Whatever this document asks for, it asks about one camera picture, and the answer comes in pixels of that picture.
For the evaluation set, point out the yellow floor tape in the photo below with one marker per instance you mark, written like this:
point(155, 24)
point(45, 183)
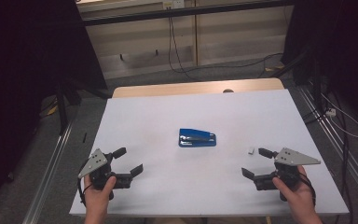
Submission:
point(52, 110)
point(275, 67)

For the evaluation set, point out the black horizontal bar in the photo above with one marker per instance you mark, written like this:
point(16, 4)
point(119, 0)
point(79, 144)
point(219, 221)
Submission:
point(180, 13)

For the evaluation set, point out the person's right hand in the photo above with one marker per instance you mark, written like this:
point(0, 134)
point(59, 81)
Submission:
point(301, 196)

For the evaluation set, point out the blue stapler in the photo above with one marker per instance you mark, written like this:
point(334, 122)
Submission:
point(195, 137)

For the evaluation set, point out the person's left hand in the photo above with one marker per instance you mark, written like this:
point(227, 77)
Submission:
point(96, 199)

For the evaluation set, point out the small silver staple strip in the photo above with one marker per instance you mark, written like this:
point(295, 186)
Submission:
point(251, 150)

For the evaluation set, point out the aluminium floor rail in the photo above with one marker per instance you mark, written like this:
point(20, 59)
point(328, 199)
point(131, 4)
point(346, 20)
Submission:
point(338, 146)
point(48, 174)

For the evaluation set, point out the black tripod stand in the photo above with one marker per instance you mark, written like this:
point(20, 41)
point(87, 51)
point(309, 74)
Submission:
point(292, 63)
point(62, 105)

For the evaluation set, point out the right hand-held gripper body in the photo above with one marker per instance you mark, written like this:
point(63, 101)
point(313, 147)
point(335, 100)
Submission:
point(292, 158)

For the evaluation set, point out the white wall socket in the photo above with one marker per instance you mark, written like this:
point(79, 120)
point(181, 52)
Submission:
point(173, 4)

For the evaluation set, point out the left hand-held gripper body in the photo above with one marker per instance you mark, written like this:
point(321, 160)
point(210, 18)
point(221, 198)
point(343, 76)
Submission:
point(97, 161)

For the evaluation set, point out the black curtain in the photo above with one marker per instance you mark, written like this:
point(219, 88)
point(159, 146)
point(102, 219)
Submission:
point(24, 77)
point(338, 46)

